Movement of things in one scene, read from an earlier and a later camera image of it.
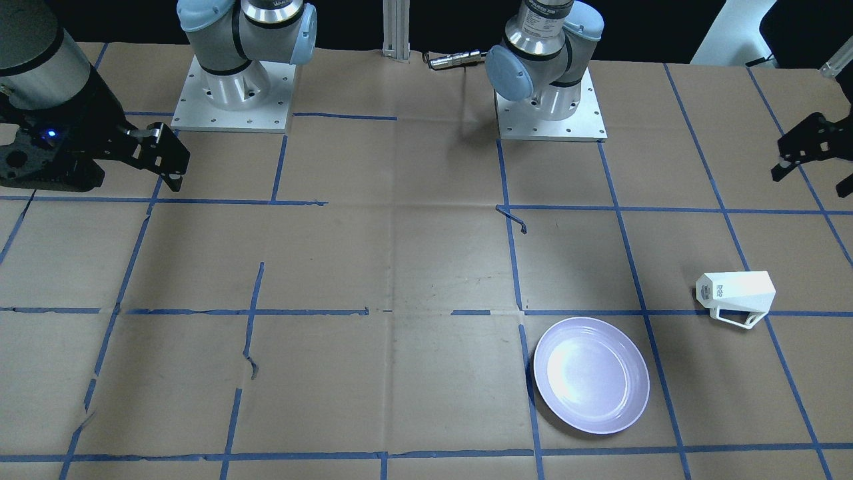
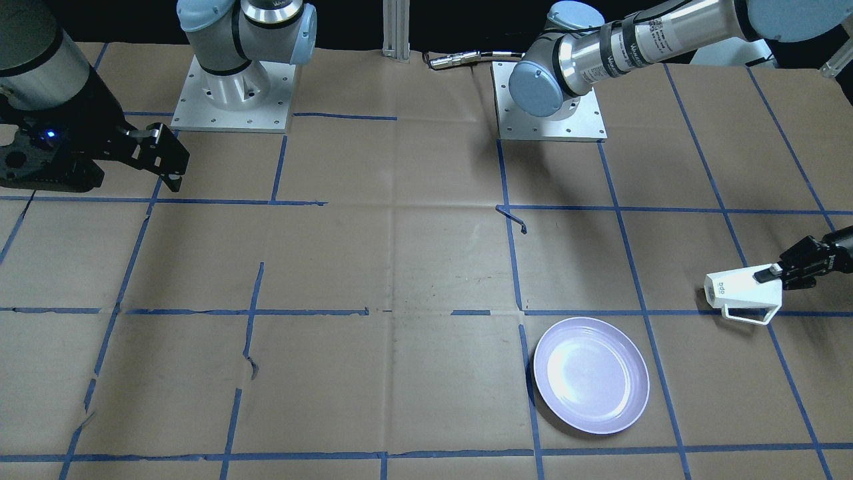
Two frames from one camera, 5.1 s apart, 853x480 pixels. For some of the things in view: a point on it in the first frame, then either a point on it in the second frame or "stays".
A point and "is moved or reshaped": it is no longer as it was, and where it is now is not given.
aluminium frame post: [396, 18] stays
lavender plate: [592, 375] stays
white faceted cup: [748, 291] is moved or reshaped
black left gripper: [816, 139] → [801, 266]
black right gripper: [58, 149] stays
